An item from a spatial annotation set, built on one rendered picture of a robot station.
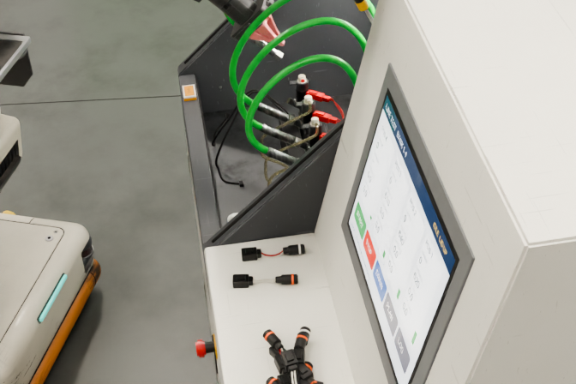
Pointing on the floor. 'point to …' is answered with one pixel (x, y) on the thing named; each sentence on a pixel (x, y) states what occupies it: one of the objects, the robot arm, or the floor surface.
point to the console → (475, 165)
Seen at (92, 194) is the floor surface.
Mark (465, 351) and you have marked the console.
